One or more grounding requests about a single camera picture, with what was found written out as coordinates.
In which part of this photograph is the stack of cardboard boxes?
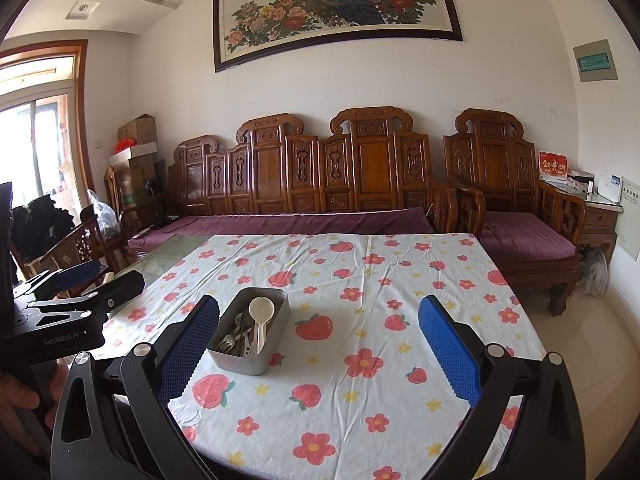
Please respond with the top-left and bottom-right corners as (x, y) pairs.
(117, 157), (166, 211)

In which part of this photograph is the wooden side table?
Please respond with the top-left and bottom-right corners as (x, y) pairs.
(545, 180), (621, 261)

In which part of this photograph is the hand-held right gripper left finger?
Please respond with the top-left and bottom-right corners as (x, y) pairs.
(50, 294), (221, 480)

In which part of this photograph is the grey plastic bag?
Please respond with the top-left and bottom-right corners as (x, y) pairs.
(575, 249), (608, 297)

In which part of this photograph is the purple armchair cushion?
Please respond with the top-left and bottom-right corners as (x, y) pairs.
(480, 210), (578, 260)

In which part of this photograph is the white wall poster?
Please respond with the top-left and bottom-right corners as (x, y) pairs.
(614, 176), (640, 261)

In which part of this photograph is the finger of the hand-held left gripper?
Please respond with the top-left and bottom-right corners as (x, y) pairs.
(22, 260), (102, 297)
(27, 270), (147, 318)

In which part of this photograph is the framed peacock painting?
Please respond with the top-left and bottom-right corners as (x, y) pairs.
(212, 0), (463, 73)

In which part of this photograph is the carved wooden sofa bench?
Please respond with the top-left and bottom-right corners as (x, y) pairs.
(167, 106), (458, 235)

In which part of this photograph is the brown cardboard box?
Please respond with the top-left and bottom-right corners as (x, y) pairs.
(117, 114), (158, 147)

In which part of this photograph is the floral strawberry tablecloth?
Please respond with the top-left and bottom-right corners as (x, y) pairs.
(100, 232), (546, 480)

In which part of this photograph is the dark wooden chair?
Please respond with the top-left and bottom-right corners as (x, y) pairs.
(103, 165), (161, 238)

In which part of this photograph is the rectangular metal tin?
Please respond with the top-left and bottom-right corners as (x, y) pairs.
(206, 287), (292, 377)

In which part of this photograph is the wooden framed balcony door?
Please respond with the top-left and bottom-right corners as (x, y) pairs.
(0, 40), (96, 211)

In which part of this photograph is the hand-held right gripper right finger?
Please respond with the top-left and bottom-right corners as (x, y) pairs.
(417, 294), (587, 480)

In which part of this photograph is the black bag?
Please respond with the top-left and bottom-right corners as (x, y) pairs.
(10, 195), (76, 256)

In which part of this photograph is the clear plastic bag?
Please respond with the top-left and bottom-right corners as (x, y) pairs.
(87, 189), (121, 238)

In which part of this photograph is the large white plastic spoon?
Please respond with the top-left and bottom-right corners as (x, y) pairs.
(248, 296), (273, 356)

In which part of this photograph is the white desk device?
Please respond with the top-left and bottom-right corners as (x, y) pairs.
(592, 172), (623, 204)

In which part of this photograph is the carved wooden armchair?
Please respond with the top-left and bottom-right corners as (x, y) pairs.
(442, 108), (588, 317)

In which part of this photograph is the black standing fan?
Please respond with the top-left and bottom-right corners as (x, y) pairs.
(142, 180), (166, 226)

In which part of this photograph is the person's left hand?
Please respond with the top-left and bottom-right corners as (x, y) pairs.
(0, 360), (69, 429)

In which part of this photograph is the flat white box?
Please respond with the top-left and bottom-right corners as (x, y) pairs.
(109, 142), (160, 166)

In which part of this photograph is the grey wall panel box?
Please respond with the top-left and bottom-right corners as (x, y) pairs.
(572, 39), (618, 82)

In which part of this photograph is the red printed box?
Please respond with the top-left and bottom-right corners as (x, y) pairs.
(537, 151), (570, 183)

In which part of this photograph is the carved wooden chair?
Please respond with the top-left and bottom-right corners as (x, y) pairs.
(25, 212), (131, 286)

